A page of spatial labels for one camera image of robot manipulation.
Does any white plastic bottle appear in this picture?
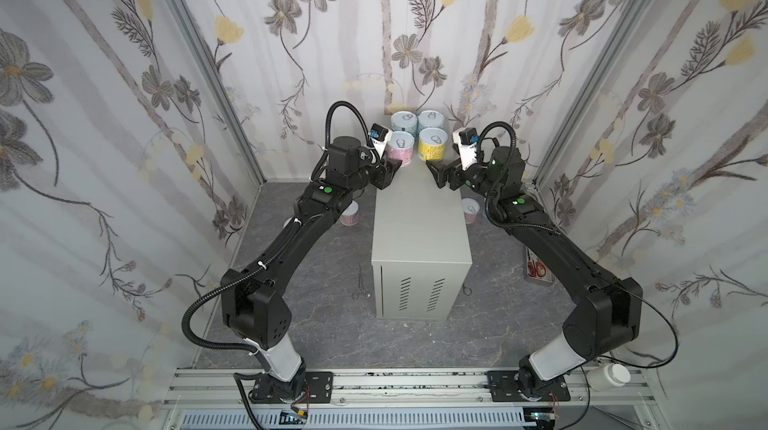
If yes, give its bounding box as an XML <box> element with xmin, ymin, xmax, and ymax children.
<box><xmin>587</xmin><ymin>363</ymin><xmax>631</xmax><ymax>392</ymax></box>

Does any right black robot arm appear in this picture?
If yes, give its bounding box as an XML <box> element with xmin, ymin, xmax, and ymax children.
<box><xmin>427</xmin><ymin>121</ymin><xmax>642</xmax><ymax>401</ymax></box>

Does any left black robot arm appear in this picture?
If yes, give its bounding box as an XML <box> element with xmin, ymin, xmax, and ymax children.
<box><xmin>181</xmin><ymin>101</ymin><xmax>400</xmax><ymax>429</ymax></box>

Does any grey metal cabinet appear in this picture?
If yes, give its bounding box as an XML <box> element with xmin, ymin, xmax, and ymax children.
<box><xmin>371</xmin><ymin>137</ymin><xmax>472</xmax><ymax>320</ymax></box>

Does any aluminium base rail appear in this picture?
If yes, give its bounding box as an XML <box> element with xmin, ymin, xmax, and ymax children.
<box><xmin>152</xmin><ymin>321</ymin><xmax>667</xmax><ymax>430</ymax></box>

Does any pink can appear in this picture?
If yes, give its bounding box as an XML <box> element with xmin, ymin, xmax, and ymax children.
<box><xmin>339</xmin><ymin>201</ymin><xmax>360</xmax><ymax>227</ymax></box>
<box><xmin>386</xmin><ymin>131</ymin><xmax>415</xmax><ymax>167</ymax></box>
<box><xmin>461</xmin><ymin>198</ymin><xmax>480</xmax><ymax>225</ymax></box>

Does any teal coconut can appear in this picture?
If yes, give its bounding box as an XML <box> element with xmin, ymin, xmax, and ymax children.
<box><xmin>391</xmin><ymin>111</ymin><xmax>418</xmax><ymax>138</ymax></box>
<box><xmin>417</xmin><ymin>110</ymin><xmax>445</xmax><ymax>132</ymax></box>

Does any yellow label can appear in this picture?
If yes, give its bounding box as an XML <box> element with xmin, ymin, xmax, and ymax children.
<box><xmin>418</xmin><ymin>127</ymin><xmax>448</xmax><ymax>161</ymax></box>

